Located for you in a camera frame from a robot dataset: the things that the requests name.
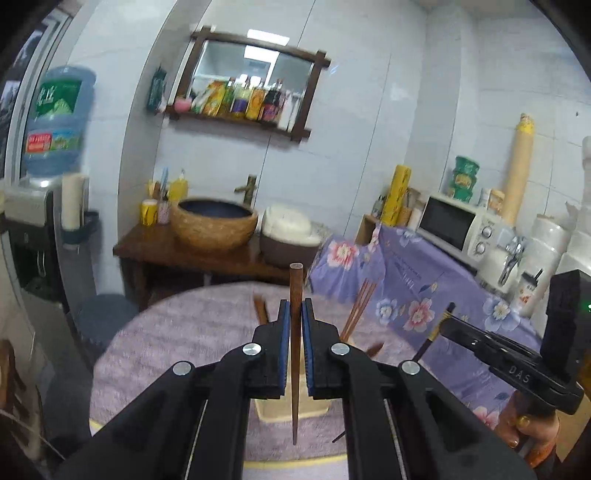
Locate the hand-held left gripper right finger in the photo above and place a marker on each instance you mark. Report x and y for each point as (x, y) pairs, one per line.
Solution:
(308, 350)

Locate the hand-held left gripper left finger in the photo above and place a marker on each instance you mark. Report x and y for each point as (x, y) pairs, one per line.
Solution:
(285, 350)

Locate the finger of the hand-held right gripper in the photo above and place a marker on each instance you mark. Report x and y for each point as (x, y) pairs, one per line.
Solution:
(519, 376)
(498, 340)

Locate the brown wooden spoon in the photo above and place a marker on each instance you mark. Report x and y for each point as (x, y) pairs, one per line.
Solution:
(261, 311)

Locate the cream heart-pattern utensil holder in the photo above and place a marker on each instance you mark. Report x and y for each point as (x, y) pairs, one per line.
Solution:
(277, 410)

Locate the reddish brown chopstick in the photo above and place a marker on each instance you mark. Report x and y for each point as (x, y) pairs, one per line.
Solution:
(362, 311)
(355, 309)

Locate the black chopstick with gold band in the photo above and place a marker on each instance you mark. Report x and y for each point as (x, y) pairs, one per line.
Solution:
(436, 330)

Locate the dark brown wooden chopstick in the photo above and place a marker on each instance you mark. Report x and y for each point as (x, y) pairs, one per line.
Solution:
(296, 286)

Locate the person's right hand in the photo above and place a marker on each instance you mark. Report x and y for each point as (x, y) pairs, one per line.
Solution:
(526, 434)

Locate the white bottle with black cap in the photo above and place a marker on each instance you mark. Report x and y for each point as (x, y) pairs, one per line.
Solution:
(528, 295)

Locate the chrome tap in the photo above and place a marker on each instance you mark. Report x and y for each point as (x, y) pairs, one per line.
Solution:
(511, 261)

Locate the white paper towel roll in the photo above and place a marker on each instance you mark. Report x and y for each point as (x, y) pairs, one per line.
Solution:
(549, 240)

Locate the striped purple tablecloth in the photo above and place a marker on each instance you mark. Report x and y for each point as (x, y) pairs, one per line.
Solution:
(184, 332)

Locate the purple floral cloth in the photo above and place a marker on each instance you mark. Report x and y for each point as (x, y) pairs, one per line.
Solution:
(415, 277)

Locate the white and brown rice cooker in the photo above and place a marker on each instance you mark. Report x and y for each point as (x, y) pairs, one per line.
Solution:
(286, 244)

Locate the white microwave oven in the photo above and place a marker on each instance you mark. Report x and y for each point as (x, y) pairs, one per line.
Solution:
(443, 226)

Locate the small wooden box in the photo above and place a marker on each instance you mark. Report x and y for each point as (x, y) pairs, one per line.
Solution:
(367, 230)

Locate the yellow jar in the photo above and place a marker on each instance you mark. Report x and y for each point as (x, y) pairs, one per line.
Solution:
(497, 202)

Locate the woven brown wash basin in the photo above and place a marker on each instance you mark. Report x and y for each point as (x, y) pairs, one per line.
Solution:
(212, 230)

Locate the white jar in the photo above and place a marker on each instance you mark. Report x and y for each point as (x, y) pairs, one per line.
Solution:
(484, 197)

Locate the tall beige roll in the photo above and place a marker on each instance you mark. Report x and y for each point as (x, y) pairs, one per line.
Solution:
(519, 175)

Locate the brass bamboo-style faucet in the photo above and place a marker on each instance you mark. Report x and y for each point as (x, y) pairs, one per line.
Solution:
(249, 189)

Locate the wooden washstand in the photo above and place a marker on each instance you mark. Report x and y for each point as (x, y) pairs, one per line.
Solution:
(152, 249)

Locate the yellow roll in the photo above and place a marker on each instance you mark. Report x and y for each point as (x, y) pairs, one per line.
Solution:
(398, 194)

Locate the pink toothbrush cup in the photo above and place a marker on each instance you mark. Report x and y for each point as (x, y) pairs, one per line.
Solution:
(164, 213)

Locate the yellow cup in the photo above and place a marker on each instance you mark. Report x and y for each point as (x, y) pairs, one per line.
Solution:
(149, 213)

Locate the yellow bottle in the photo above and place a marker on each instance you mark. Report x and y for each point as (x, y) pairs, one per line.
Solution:
(178, 189)

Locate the dark teal cup holder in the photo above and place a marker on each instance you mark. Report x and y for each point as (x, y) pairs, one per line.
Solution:
(83, 230)

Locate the row of bottles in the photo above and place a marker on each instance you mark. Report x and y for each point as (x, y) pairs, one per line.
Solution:
(249, 101)

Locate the white paper cup stack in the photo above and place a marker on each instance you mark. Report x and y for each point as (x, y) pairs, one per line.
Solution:
(74, 198)

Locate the wooden rack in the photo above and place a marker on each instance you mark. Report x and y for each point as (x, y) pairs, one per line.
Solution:
(14, 369)

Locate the water dispenser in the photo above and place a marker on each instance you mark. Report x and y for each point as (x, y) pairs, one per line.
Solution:
(32, 221)

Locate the wooden framed mirror shelf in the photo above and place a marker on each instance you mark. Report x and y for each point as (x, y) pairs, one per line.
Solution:
(254, 64)

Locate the green hanging packet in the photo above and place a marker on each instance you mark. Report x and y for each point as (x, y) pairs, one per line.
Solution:
(157, 90)

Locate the blue water bottle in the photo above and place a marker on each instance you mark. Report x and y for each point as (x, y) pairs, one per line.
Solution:
(57, 120)

